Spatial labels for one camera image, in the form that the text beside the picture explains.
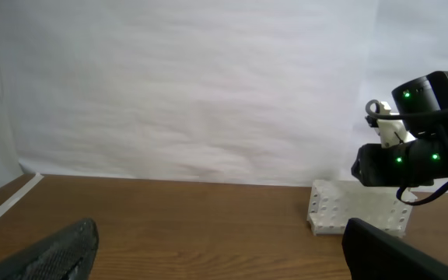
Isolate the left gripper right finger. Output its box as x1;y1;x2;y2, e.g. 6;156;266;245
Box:
341;217;448;280

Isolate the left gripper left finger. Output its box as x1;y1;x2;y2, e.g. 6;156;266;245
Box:
0;217;100;280

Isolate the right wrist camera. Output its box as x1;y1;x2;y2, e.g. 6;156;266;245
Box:
365;100;418;149

